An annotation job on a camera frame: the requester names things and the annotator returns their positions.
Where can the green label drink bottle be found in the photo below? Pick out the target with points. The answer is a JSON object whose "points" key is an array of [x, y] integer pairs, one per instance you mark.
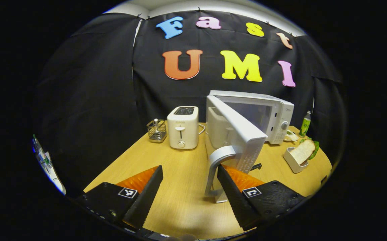
{"points": [[305, 127]]}

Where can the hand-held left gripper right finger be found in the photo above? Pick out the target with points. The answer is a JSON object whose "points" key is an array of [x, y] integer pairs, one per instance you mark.
{"points": [[235, 201]]}

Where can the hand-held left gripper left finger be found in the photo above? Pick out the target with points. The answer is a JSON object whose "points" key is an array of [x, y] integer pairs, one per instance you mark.
{"points": [[146, 201]]}

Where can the white side table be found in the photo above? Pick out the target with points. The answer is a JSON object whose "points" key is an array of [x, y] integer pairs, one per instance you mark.
{"points": [[57, 182]]}

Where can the sandwich with lettuce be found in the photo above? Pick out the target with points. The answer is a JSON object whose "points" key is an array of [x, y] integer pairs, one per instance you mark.
{"points": [[303, 152]]}

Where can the white dish of beans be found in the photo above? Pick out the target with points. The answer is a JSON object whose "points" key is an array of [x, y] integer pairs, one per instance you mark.
{"points": [[291, 136]]}

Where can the white toaster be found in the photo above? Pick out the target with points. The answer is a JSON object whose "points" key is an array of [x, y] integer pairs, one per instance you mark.
{"points": [[181, 130]]}

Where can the white sandwich tray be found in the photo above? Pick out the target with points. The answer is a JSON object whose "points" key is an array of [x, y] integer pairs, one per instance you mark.
{"points": [[292, 162]]}

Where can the clear plastic bottle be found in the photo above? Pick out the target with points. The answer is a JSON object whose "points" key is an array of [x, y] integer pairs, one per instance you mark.
{"points": [[41, 152]]}

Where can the white microwave oven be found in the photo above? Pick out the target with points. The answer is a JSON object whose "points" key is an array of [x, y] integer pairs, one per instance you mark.
{"points": [[243, 134]]}

